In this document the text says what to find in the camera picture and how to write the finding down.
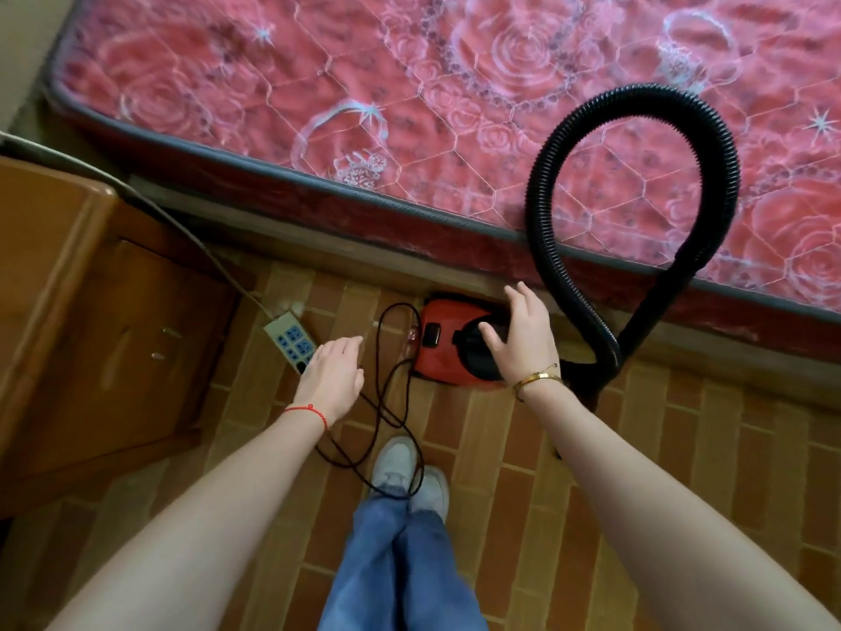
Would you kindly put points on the person's right hand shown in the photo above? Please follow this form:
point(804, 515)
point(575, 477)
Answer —
point(529, 344)

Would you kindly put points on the person's left hand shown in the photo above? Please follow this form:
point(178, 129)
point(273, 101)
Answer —
point(332, 377)

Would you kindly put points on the person's left thumb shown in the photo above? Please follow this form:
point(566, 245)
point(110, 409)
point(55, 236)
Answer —
point(359, 382)

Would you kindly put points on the person's right thumb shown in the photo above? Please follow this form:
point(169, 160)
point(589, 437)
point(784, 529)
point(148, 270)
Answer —
point(491, 335)

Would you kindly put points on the person's left forearm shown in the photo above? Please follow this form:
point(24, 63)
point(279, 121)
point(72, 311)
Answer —
point(217, 519)

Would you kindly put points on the person's right forearm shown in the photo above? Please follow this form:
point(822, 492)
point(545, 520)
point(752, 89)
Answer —
point(644, 512)

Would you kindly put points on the red canister vacuum cleaner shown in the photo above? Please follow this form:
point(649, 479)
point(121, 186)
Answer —
point(447, 358)

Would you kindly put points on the white power strip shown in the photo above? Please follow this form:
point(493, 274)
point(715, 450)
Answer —
point(290, 339)

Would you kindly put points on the white sneaker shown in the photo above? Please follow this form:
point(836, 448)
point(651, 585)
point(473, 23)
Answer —
point(394, 463)
point(432, 492)

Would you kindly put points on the blue denim jeans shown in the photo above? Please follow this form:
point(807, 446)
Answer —
point(394, 571)

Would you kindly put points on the red floral quilted mattress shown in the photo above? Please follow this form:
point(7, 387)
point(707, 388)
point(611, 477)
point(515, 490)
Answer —
point(407, 91)

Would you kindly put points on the brown wooden nightstand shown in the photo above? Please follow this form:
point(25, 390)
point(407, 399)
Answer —
point(98, 308)

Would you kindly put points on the wooden bed frame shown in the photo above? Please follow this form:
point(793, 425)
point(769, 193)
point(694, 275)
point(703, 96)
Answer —
point(368, 252)

